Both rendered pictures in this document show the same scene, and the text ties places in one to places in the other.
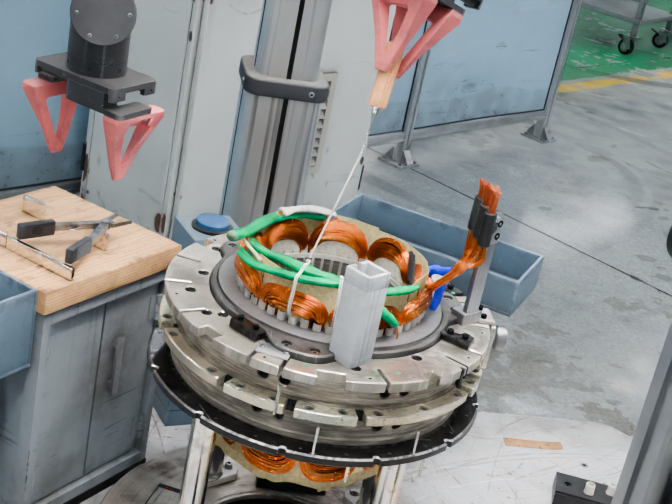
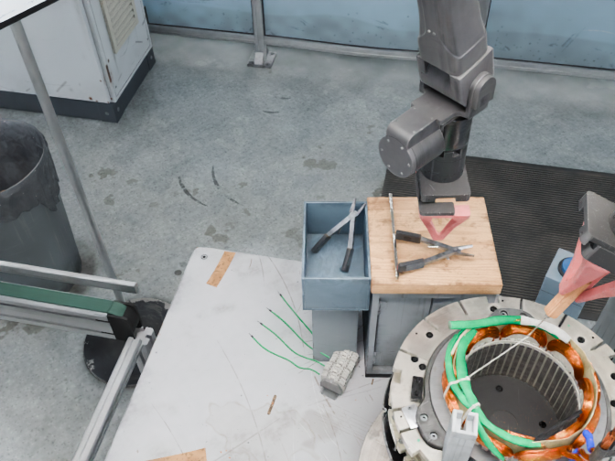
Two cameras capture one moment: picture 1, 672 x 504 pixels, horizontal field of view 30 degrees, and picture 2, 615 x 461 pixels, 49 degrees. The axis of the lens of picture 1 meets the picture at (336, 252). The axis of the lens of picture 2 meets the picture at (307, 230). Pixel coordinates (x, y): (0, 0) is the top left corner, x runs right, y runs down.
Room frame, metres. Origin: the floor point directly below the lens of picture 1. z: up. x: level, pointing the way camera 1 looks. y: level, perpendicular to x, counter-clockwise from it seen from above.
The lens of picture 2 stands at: (0.69, -0.26, 1.89)
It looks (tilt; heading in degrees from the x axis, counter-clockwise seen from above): 48 degrees down; 64
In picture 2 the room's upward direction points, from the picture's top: 2 degrees counter-clockwise
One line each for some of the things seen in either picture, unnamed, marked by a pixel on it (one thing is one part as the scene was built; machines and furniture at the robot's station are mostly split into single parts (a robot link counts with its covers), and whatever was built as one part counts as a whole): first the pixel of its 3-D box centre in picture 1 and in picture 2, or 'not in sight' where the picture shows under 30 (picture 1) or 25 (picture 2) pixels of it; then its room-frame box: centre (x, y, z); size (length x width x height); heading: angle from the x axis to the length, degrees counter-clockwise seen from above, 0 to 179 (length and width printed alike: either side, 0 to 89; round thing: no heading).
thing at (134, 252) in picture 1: (50, 244); (429, 242); (1.18, 0.29, 1.05); 0.20 x 0.19 x 0.02; 151
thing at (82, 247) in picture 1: (78, 250); (411, 264); (1.11, 0.25, 1.09); 0.04 x 0.01 x 0.02; 166
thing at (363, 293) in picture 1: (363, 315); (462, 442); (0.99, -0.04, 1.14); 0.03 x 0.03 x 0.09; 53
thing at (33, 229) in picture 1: (36, 229); (408, 236); (1.14, 0.30, 1.09); 0.04 x 0.01 x 0.02; 136
